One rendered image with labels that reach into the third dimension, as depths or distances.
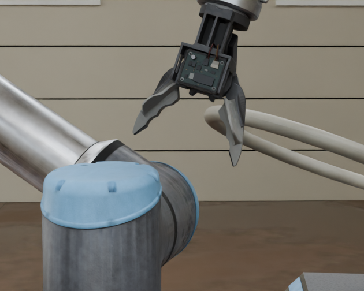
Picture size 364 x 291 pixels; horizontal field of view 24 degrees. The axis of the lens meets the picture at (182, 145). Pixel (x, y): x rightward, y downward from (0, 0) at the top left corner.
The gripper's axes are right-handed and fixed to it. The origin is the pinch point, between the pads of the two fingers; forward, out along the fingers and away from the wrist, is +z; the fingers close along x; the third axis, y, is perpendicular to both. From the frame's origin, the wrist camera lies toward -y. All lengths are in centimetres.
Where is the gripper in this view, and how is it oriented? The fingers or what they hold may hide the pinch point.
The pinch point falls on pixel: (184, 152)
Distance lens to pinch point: 117.9
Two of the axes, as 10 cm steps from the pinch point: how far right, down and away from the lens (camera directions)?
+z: -3.1, 9.5, -0.2
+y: -1.8, -0.8, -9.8
